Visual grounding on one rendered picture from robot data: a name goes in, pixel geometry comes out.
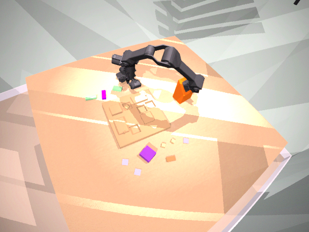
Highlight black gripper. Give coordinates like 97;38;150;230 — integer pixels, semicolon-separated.
119;66;141;89

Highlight light green flat rectangular block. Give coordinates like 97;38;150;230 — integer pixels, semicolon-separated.
112;86;122;92

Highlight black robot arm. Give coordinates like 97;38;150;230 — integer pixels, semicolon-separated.
111;44;205;93

